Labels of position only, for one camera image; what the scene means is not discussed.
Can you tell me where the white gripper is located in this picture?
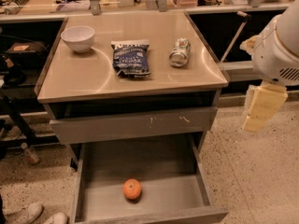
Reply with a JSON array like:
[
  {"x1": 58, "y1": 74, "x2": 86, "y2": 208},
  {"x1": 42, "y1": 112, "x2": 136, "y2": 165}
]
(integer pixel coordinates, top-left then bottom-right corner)
[{"x1": 239, "y1": 14, "x2": 299, "y2": 133}]

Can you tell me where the orange fruit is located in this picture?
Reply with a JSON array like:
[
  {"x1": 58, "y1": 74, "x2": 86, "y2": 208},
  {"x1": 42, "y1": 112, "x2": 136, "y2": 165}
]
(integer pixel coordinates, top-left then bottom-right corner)
[{"x1": 122, "y1": 179, "x2": 142, "y2": 200}]

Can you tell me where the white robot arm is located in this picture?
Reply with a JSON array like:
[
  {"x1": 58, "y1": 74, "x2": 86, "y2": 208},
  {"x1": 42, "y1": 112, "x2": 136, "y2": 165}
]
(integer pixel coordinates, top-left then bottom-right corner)
[{"x1": 240, "y1": 0, "x2": 299, "y2": 133}]

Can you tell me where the grey drawer cabinet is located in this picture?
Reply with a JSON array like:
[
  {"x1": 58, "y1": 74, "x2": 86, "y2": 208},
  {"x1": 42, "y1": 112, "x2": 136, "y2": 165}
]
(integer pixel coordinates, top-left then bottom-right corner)
[{"x1": 36, "y1": 11, "x2": 228, "y2": 161}]

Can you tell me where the open middle drawer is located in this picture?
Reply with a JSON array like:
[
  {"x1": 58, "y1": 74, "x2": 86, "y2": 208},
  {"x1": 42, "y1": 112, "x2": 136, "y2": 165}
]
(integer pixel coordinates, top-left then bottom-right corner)
[{"x1": 70, "y1": 134, "x2": 228, "y2": 224}]

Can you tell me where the closed top drawer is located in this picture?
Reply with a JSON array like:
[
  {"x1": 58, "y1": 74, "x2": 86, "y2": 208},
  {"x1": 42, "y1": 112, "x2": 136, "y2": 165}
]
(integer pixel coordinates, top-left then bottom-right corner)
[{"x1": 50, "y1": 106, "x2": 217, "y2": 145}]

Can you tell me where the crushed soda can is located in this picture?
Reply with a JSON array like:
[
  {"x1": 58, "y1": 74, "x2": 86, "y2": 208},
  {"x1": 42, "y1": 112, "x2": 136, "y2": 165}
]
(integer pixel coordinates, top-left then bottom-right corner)
[{"x1": 169, "y1": 38, "x2": 191, "y2": 67}]

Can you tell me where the blue chip bag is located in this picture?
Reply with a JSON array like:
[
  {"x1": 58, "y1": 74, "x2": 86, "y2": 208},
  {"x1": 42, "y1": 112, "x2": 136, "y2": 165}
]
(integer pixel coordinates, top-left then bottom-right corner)
[{"x1": 111, "y1": 39, "x2": 150, "y2": 77}]

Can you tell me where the white bowl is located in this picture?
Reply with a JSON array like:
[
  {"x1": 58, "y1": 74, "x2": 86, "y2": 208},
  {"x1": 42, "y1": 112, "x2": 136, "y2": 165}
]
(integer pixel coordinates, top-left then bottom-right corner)
[{"x1": 61, "y1": 26, "x2": 95, "y2": 53}]

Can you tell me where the black bag on shelf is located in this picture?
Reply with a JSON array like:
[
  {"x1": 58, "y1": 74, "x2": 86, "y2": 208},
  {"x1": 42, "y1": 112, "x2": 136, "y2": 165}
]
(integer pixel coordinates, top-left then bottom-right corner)
[{"x1": 4, "y1": 41, "x2": 48, "y2": 70}]

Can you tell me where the plastic water bottle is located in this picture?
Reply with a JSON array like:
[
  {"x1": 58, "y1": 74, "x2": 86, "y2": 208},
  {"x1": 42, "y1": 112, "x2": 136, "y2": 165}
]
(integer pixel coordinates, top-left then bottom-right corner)
[{"x1": 21, "y1": 143, "x2": 40, "y2": 164}]

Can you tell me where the white sneaker right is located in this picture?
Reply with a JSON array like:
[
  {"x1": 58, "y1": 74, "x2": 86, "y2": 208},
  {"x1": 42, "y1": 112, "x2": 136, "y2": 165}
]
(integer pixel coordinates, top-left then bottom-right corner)
[{"x1": 43, "y1": 212, "x2": 68, "y2": 224}]

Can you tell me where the white sneaker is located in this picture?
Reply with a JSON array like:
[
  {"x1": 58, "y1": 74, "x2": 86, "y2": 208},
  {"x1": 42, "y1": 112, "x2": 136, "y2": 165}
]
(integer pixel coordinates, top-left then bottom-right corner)
[
  {"x1": 5, "y1": 203, "x2": 43, "y2": 224},
  {"x1": 43, "y1": 212, "x2": 68, "y2": 224}
]

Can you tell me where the white sneaker left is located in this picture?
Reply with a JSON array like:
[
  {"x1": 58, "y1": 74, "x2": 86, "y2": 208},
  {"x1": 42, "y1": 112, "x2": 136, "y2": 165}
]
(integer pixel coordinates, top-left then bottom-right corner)
[{"x1": 5, "y1": 203, "x2": 43, "y2": 224}]

